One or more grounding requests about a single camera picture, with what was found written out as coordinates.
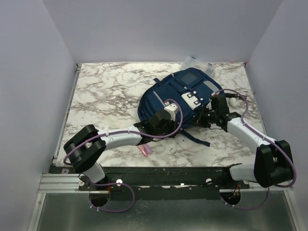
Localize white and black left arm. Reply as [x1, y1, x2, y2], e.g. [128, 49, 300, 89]
[63, 104, 182, 190]

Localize pink highlighter pen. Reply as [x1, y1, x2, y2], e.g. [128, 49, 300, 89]
[142, 144, 153, 156]

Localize aluminium front mounting rail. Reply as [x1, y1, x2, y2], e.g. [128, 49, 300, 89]
[26, 166, 299, 231]

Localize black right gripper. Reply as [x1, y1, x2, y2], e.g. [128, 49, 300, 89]
[192, 104, 219, 128]

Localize black and white cylinder tool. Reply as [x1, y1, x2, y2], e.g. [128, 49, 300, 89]
[225, 93, 247, 108]

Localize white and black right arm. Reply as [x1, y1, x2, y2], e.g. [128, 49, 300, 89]
[197, 95, 296, 189]

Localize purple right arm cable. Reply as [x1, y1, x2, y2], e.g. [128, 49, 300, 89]
[211, 89, 298, 210]

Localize clear plastic screw organiser box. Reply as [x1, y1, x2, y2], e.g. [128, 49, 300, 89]
[180, 57, 216, 77]

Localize navy blue student backpack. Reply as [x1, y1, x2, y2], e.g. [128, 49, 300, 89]
[137, 67, 225, 147]

